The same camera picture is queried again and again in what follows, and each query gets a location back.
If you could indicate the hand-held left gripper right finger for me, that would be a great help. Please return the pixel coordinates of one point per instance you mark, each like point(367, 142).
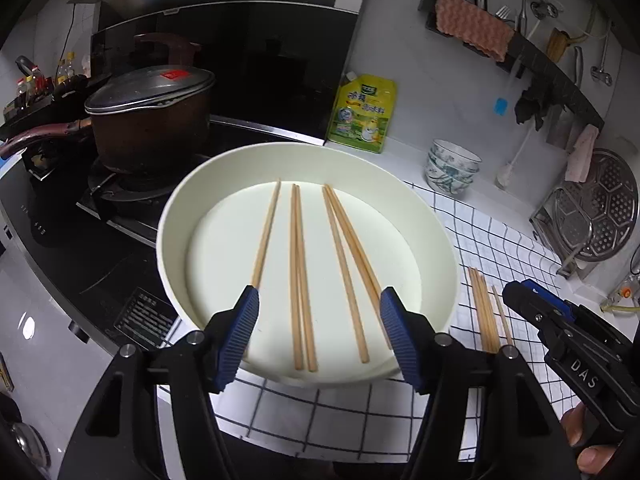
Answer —
point(400, 340)

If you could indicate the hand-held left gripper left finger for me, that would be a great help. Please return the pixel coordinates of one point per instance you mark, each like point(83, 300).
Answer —
point(240, 340)

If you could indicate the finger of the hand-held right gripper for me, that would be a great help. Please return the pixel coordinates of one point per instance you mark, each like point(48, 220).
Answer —
point(530, 315)
point(555, 305)

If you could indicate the bundle of wooden chopsticks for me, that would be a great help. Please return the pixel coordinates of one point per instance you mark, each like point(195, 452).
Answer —
point(482, 310)

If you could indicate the wooden chopstick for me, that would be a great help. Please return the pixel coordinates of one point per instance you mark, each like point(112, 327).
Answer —
point(311, 350)
point(356, 255)
point(265, 235)
point(297, 350)
point(350, 305)

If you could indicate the white round tray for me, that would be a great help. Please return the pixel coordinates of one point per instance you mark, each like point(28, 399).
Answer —
point(225, 260)

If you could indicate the person's right hand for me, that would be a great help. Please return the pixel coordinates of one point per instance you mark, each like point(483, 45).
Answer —
point(575, 425)

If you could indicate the steel lid rack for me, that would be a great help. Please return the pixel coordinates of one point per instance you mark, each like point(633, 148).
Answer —
point(570, 257)

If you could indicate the black grid white tablecloth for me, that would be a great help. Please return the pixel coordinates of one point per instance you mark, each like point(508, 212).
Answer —
point(500, 240)

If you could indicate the steel steamer plate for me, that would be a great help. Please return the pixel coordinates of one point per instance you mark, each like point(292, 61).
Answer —
point(607, 210)

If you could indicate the white dish brush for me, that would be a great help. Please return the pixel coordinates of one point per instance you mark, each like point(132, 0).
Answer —
point(507, 172)

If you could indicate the pink cloth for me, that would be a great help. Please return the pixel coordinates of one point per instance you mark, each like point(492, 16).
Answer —
point(581, 157)

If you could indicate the steel cleaver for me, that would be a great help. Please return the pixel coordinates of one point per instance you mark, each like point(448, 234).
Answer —
point(558, 130)

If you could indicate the dark hanging rag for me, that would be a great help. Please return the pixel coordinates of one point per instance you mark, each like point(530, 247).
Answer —
point(532, 107)

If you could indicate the black gas stove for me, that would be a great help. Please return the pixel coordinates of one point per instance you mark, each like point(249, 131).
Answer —
point(65, 240)

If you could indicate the blue silicone scraper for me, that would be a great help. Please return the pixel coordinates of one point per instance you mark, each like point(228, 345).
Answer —
point(501, 107)

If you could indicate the brown cooking pot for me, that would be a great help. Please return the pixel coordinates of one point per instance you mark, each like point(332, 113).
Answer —
point(150, 140)

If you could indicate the yellow seasoning pouch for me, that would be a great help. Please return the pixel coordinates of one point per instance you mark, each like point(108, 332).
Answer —
point(362, 115)

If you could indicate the grey pot lid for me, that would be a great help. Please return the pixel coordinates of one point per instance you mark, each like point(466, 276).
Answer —
point(150, 87)

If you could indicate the orange sponge cloth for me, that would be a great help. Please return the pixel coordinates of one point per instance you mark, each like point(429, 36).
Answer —
point(472, 27)

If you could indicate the black frying pan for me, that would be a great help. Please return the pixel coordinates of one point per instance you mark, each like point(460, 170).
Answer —
point(70, 92)

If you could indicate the cluster of condiment bottles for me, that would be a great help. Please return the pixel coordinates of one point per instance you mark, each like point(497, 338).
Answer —
point(35, 85)

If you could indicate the black wall rail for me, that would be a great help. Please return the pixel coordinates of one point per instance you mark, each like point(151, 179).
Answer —
point(555, 72)

